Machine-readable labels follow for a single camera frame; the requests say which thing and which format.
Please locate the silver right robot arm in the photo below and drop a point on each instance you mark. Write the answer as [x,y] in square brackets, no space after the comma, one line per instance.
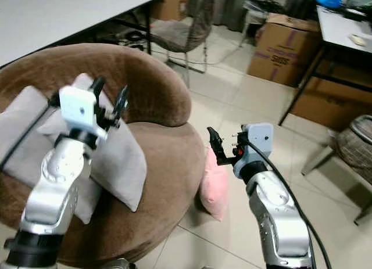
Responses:
[279,217]

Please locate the grey curtain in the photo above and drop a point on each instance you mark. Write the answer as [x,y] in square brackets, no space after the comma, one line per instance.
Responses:
[226,4]

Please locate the small cream object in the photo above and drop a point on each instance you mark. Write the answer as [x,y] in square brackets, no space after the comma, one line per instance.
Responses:
[358,39]

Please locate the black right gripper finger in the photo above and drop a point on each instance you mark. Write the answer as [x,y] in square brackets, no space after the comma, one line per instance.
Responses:
[218,147]
[239,139]

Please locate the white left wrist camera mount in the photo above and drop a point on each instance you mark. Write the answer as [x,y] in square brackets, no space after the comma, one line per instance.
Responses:
[78,109]

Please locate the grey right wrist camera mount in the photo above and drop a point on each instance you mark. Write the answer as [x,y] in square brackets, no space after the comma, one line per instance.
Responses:
[256,146]

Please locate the brown round sofa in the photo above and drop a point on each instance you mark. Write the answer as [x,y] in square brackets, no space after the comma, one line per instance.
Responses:
[163,182]

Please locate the white metal stool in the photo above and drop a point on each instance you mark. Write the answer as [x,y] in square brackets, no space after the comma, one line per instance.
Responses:
[253,13]

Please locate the small brown cardboard box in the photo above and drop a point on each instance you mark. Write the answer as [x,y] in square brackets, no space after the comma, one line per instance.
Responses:
[171,4]

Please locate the white table black legs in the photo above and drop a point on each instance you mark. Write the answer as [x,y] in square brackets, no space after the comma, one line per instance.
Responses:
[343,31]

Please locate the pink pillow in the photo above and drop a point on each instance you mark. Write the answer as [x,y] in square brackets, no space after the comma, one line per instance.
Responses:
[214,190]

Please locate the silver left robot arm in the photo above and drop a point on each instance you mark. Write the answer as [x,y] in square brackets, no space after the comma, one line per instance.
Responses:
[55,187]

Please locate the grey square pillow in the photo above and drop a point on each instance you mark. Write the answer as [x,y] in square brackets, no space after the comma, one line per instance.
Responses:
[122,164]

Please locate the cardboard box purple print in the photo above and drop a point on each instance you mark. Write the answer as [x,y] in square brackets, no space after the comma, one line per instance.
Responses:
[282,48]

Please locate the large grey pillow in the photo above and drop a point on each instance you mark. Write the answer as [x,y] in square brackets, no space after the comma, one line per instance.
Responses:
[18,126]

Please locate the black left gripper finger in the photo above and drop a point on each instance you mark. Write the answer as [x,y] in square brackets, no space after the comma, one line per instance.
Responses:
[97,87]
[121,101]

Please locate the large white table black frame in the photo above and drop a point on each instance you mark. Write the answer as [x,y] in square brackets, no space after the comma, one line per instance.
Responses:
[58,13]

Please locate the plain brown cardboard box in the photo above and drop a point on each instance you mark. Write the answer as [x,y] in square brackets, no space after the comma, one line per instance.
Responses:
[331,106]

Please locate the grey cushioned metal chair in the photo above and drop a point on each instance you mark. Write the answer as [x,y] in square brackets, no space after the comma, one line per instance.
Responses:
[177,33]

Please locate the brown wicker chair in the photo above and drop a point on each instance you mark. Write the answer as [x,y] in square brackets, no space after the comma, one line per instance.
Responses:
[354,144]

